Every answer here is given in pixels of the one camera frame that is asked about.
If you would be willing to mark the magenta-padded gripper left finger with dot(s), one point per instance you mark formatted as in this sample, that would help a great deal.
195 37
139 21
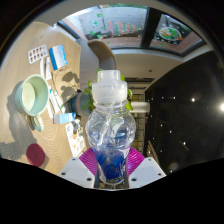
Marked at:
80 170

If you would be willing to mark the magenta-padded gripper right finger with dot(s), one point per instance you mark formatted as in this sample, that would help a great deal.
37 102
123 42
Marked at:
145 168

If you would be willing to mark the clear blue-labelled drink bottle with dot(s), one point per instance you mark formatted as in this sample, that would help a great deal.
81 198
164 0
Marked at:
111 133

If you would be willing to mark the flat round red coaster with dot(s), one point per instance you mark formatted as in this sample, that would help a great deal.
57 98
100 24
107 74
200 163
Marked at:
35 155

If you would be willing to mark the small blue-white box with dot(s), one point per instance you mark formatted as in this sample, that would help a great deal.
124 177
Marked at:
64 118

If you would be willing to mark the group of ceiling lights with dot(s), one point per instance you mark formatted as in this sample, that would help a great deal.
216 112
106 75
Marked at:
192 99

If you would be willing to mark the light green mug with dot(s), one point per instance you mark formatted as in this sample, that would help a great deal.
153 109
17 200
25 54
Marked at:
33 95

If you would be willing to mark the brown paper sheet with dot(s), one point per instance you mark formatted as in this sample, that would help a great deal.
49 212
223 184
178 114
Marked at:
65 81

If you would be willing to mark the blue and white carton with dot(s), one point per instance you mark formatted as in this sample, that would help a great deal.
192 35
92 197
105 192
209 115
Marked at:
58 56

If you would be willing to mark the white card with dark dots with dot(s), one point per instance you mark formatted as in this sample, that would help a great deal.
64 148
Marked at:
37 54

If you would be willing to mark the window with festive stickers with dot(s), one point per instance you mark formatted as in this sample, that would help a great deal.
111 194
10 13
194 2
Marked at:
123 25

